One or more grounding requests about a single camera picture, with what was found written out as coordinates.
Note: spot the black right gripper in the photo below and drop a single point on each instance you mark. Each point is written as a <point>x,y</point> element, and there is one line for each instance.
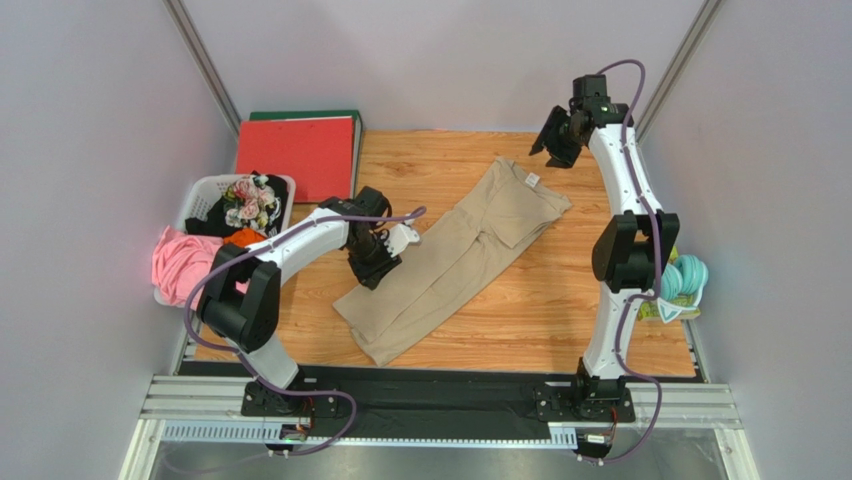
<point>559,137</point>

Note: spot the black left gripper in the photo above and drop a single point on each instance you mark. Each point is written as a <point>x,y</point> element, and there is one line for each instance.
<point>371,275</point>

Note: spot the beige t-shirt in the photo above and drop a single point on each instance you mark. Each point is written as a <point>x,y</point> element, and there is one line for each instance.
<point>461,254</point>

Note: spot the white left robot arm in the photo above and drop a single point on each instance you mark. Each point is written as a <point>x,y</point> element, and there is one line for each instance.
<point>239,299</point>

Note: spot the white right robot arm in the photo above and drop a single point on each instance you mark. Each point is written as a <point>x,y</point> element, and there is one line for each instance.
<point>629,256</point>

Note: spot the black floral t-shirt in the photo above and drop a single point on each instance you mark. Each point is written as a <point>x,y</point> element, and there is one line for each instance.
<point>255,201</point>

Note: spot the orange t-shirt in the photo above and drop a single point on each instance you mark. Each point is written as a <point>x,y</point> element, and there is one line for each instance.
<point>244,237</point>

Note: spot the white laundry basket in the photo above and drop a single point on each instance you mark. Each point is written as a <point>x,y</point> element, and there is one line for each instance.
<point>207,191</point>

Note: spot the green folder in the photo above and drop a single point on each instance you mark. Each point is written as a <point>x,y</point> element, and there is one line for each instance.
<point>358,143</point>

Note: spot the teal cat-ear headphones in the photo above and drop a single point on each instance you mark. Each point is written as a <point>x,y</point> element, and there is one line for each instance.
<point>685,279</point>

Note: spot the pink t-shirt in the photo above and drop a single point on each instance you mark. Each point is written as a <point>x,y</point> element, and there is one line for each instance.
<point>179,262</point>

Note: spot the green book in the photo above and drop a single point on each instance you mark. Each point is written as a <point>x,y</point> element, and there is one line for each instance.
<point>672,309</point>

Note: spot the aluminium frame rail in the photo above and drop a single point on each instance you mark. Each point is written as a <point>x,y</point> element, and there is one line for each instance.
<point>189,427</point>

